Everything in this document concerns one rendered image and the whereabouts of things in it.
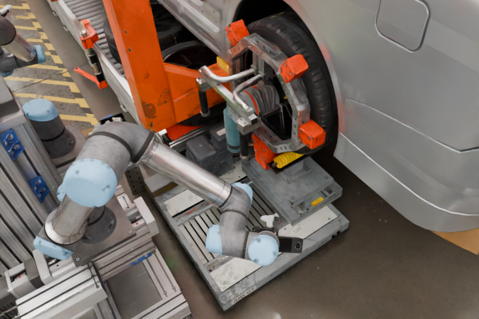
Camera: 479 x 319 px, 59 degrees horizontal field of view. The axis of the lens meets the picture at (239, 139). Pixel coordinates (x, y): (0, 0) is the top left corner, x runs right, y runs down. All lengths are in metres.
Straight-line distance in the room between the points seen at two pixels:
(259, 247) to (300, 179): 1.34
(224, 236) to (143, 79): 1.15
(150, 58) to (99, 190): 1.13
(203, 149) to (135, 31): 0.76
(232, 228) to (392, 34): 0.72
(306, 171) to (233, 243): 1.36
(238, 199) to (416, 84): 0.62
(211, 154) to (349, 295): 1.02
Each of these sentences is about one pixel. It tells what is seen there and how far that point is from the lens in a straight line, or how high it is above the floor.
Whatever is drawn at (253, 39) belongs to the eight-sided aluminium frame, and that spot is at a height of 1.11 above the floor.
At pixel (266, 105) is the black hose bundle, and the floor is 1.00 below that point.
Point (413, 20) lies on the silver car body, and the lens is 1.27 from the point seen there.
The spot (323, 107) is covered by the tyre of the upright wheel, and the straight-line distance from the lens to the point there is 1.73.
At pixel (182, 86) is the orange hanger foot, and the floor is 0.73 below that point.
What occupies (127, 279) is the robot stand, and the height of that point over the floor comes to 0.21.
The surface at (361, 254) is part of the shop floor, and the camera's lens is 2.45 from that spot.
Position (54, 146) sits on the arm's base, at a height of 0.88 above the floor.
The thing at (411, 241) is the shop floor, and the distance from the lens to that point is 2.56.
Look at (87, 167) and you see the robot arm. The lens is 1.02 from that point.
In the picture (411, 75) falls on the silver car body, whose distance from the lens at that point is 1.34.
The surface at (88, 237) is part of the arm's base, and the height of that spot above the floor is 0.85.
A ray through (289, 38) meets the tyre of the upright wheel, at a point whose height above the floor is 1.17.
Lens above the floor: 2.09
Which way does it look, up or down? 45 degrees down
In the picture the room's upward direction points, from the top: 5 degrees counter-clockwise
